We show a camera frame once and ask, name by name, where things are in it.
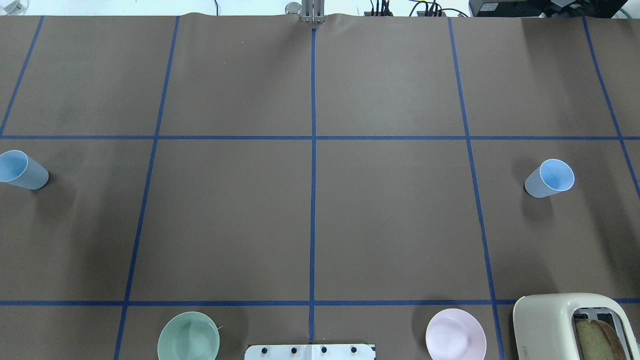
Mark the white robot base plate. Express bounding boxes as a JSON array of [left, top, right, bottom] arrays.
[[244, 343, 377, 360]]

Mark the black device on desk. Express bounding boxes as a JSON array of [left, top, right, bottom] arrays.
[[468, 0, 627, 19]]

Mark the metal camera post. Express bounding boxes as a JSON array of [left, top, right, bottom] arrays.
[[285, 0, 326, 24]]

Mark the light blue cup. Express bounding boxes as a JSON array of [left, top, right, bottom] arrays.
[[524, 158, 575, 199], [0, 149, 50, 191]]

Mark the pink bowl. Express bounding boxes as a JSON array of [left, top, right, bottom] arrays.
[[425, 308, 487, 360]]

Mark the bread slice in toaster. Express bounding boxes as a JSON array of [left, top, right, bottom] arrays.
[[574, 319, 627, 360]]

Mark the mint green bowl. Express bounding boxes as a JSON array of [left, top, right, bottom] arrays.
[[157, 311, 221, 360]]

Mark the cream toaster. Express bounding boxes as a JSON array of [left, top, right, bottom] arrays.
[[512, 292, 639, 360]]

